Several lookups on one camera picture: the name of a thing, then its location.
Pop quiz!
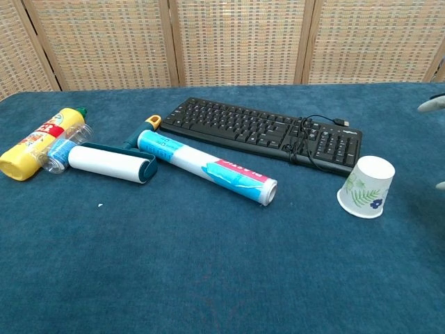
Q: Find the white floral paper cup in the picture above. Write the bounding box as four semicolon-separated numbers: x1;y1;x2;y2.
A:
337;155;396;219

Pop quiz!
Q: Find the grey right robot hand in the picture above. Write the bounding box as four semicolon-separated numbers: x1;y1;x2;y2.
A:
416;92;445;191

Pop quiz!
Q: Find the black computer keyboard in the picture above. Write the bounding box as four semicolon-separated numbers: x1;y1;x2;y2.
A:
159;97;363;177

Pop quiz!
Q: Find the yellow bottle green cap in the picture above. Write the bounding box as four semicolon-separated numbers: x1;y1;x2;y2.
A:
0;106;88;182

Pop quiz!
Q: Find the black USB keyboard cable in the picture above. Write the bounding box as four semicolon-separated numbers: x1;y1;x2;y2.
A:
284;116;350;173

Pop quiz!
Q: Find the teal lint roller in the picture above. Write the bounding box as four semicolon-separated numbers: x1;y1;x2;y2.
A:
67;115;162;185

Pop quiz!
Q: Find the blue white wrap roll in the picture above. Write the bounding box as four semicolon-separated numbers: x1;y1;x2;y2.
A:
137;129;278;207

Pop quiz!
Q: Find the blue table cloth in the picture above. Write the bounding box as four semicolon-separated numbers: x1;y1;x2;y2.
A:
0;81;445;334

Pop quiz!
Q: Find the woven wooden folding screen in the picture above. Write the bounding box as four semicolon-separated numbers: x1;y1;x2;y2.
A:
0;0;445;102

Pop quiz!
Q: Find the clear plastic bottle blue label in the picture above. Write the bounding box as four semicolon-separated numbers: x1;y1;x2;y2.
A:
37;121;95;175

